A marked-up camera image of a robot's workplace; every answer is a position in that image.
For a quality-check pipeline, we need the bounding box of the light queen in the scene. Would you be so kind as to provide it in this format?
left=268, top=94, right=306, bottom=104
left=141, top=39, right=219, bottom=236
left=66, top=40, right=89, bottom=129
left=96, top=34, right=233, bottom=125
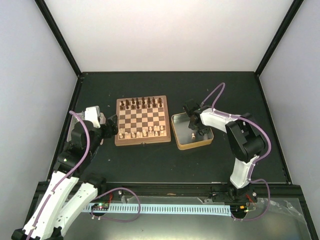
left=142, top=129, right=147, bottom=137

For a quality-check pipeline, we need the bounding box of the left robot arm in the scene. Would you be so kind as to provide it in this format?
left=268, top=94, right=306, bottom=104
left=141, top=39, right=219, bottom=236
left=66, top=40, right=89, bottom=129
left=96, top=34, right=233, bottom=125
left=11, top=114, right=118, bottom=240

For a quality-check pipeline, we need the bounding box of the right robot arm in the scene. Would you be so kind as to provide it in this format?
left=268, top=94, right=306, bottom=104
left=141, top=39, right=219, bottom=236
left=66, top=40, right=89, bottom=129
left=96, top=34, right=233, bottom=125
left=183, top=99, right=271, bottom=202

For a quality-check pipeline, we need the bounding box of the wooden chess board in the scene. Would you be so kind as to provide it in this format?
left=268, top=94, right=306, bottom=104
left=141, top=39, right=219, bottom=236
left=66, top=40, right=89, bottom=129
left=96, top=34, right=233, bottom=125
left=114, top=99, right=171, bottom=147

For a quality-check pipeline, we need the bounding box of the dark chess pieces group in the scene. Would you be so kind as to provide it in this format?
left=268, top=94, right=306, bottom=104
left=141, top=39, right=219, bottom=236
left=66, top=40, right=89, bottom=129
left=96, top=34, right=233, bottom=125
left=116, top=95, right=167, bottom=112

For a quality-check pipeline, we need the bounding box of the small circuit board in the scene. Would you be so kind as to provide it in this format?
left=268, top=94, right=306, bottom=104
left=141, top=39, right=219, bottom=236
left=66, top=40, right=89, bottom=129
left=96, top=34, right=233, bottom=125
left=91, top=203, right=110, bottom=211

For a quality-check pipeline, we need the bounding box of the gold metal tin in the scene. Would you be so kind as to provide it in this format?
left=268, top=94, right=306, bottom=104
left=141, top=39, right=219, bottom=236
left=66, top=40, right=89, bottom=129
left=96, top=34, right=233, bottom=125
left=171, top=113, right=214, bottom=151

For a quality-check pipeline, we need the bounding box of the white slotted cable duct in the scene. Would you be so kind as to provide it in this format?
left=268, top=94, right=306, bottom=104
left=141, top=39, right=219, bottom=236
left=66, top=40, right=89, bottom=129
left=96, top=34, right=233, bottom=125
left=82, top=203, right=232, bottom=217

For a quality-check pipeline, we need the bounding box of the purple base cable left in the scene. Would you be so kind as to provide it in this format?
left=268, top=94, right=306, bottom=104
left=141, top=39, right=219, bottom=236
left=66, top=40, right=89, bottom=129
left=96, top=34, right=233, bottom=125
left=89, top=187, right=142, bottom=223

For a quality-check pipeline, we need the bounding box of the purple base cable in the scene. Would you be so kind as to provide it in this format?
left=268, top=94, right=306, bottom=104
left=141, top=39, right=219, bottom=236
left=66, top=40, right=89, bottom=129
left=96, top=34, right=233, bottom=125
left=230, top=194, right=271, bottom=222
left=89, top=187, right=142, bottom=223

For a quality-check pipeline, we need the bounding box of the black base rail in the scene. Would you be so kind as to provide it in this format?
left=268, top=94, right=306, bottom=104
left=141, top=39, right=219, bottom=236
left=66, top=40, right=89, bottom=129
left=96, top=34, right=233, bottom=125
left=39, top=181, right=301, bottom=203

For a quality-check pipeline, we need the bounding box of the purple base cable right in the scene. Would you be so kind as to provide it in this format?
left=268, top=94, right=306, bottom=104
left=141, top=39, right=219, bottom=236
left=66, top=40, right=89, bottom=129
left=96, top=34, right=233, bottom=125
left=230, top=194, right=271, bottom=222

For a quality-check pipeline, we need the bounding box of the black frame post left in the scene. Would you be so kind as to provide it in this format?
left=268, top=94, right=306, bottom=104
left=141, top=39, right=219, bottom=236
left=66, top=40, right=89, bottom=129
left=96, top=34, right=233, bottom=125
left=34, top=0, right=83, bottom=80

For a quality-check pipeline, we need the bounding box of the black frame post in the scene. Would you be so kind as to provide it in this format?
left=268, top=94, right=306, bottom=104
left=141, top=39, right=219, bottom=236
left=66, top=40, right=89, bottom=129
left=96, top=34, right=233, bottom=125
left=34, top=0, right=83, bottom=80
left=254, top=0, right=305, bottom=77

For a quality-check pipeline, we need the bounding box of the black frame post right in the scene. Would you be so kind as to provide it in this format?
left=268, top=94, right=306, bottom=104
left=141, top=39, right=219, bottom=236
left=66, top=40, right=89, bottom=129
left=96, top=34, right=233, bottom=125
left=254, top=0, right=305, bottom=77

